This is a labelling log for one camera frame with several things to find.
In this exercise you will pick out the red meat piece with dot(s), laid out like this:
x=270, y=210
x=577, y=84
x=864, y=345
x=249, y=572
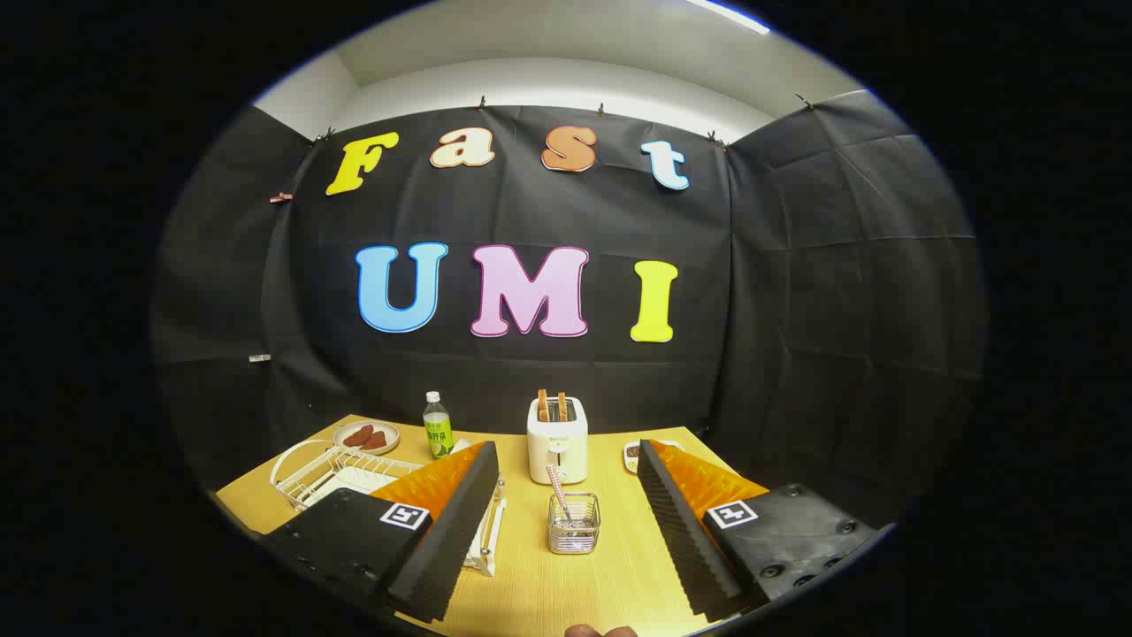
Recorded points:
x=356, y=435
x=377, y=441

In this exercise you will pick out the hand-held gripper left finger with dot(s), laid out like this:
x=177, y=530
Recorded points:
x=451, y=540

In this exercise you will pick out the white toaster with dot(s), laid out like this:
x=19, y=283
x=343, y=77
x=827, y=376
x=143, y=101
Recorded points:
x=557, y=451

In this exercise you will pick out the white divided dish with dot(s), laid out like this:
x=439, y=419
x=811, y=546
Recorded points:
x=630, y=468

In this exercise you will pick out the white ribbed drain tray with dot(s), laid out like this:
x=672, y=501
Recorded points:
x=345, y=484

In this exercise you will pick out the black backdrop cloth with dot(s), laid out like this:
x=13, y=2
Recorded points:
x=531, y=221

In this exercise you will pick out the small beige saucer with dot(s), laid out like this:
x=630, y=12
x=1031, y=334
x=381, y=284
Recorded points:
x=391, y=435

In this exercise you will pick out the green tea bottle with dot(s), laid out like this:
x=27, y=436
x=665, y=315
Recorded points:
x=437, y=438

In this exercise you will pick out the clear metal basket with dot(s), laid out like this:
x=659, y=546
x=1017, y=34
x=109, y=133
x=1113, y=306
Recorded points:
x=589, y=531

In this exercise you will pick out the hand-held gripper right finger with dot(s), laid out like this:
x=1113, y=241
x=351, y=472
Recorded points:
x=685, y=540

